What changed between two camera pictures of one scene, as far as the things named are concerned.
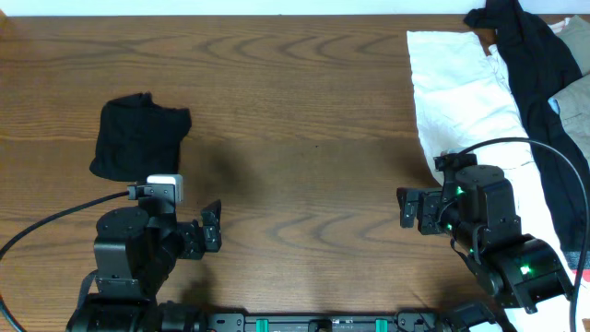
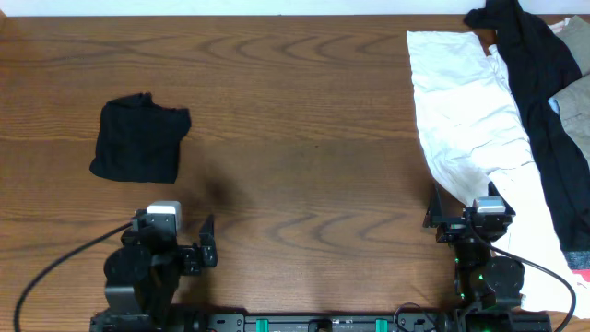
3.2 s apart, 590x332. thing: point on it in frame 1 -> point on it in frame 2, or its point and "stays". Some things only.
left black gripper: [194, 246] -> [189, 255]
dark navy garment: [539, 62] stays
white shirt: [467, 106] stays
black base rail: [322, 322] stays
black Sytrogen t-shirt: [139, 138] stays
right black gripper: [430, 200] -> [452, 229]
